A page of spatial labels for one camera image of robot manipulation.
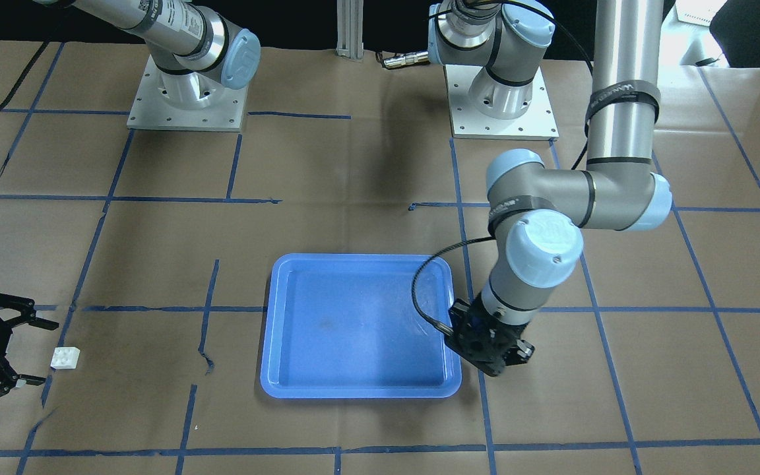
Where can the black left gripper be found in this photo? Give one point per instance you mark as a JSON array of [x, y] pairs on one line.
[[520, 351]]

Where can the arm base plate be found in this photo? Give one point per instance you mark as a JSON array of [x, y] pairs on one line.
[[190, 102], [502, 105]]

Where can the blue plastic tray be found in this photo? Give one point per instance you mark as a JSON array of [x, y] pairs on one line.
[[353, 326]]

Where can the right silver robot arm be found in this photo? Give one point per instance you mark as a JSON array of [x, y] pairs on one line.
[[182, 38]]

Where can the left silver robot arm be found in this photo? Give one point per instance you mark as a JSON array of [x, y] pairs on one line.
[[537, 214]]

